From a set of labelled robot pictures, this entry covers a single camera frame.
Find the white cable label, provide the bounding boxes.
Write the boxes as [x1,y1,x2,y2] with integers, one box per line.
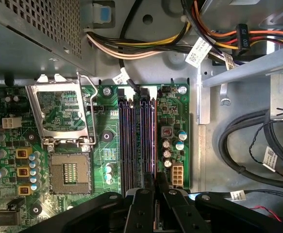
[262,146,279,172]
[112,68,128,86]
[184,37,213,68]
[223,53,236,71]
[230,190,247,202]

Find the CPU socket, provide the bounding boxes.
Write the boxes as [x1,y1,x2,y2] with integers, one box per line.
[48,152,92,195]

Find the white eight pin socket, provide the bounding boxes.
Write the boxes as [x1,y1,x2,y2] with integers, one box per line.
[171,165,185,187]

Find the plastic clip with blue tab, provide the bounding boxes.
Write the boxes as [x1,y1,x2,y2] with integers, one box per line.
[92,0,116,29]

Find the black RAM slot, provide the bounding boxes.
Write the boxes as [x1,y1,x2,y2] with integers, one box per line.
[128,87,138,196]
[149,87,158,173]
[140,87,149,173]
[118,87,128,198]

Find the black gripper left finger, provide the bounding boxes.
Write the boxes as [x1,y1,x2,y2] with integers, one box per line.
[22,170,157,233]

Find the thin black cable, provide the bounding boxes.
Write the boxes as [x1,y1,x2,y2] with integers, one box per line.
[118,0,144,95]

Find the white four pin socket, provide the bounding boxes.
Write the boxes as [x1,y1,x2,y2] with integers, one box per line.
[1,116,23,129]

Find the thin twisted wire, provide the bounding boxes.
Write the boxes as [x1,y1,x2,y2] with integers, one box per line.
[249,118,283,183]

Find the metal drive cage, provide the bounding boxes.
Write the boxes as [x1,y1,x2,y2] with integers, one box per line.
[199,0,283,127]

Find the black open PC case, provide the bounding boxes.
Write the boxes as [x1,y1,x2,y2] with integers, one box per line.
[0,0,283,233]

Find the black power connector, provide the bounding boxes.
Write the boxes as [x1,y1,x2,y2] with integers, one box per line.
[235,23,250,57]

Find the thick black cable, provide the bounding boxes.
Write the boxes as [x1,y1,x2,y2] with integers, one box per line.
[218,109,283,185]
[226,114,283,180]

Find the thin red wire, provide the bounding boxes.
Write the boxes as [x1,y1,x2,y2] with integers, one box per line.
[250,205,283,223]

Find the grey power supply unit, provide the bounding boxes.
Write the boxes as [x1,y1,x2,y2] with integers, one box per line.
[0,0,96,76]

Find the green motherboard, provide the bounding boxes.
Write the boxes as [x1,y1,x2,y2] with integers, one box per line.
[0,83,190,233]

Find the metal socket cover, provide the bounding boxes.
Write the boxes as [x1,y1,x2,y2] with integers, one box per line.
[25,73,95,152]

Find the power supply wire bundle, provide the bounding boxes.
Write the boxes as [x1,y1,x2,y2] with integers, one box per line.
[84,20,198,60]

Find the wire locking lever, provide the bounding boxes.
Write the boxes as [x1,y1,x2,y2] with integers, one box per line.
[76,71,100,146]

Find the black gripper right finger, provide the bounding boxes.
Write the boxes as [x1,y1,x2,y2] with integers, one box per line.
[156,171,283,233]

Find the orange drive power wires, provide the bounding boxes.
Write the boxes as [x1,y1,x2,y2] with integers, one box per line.
[189,0,283,50]

